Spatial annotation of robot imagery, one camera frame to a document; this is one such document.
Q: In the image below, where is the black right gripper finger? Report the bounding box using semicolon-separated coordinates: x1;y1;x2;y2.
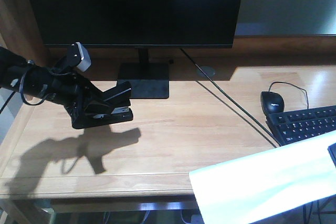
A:
328;144;336;166

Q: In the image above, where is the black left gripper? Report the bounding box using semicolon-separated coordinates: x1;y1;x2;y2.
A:
23;58;105;119

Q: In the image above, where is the black stapler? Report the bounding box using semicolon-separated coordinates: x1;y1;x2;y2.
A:
67;81;133;129

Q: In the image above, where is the white paper sheet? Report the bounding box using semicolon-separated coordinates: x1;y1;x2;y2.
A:
189;132;335;223

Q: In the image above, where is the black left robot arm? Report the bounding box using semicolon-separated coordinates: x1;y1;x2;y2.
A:
1;42;113;124

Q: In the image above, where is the wooden desk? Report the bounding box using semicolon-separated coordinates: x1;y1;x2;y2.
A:
0;0;336;224

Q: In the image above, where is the black keyboard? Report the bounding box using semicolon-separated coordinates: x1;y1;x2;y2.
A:
266;105;335;146

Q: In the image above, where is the black computer mouse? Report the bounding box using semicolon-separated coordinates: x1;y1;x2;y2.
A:
260;91;285;115

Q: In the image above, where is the black computer monitor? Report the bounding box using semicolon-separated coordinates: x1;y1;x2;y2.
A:
30;0;241;98

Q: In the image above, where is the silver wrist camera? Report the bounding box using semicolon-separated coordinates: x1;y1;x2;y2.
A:
67;42;91;72

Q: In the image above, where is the black mouse cable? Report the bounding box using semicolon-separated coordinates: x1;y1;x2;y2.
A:
268;81;309;110

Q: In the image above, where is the black monitor cable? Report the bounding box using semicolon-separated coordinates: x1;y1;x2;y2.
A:
180;48;278;147

